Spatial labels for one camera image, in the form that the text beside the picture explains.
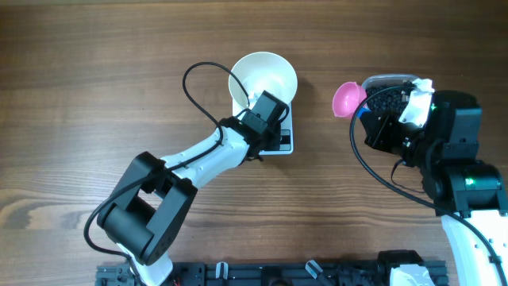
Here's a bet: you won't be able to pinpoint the pink scoop blue handle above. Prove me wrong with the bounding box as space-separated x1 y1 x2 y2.
332 82 367 118

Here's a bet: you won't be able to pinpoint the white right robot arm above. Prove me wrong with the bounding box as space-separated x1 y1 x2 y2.
352 91 507 285

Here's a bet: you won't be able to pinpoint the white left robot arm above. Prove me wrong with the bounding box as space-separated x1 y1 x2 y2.
92 91 292 285

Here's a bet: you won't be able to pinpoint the white digital kitchen scale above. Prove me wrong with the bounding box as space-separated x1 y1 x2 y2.
228 95 291 158

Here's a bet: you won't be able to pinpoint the white bowl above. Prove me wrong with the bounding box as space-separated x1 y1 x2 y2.
229 52 298 110

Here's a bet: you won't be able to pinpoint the clear container of black beans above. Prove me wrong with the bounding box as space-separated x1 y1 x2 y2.
362 74 417 117

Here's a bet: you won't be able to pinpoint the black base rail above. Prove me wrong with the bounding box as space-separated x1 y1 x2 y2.
94 260 389 286

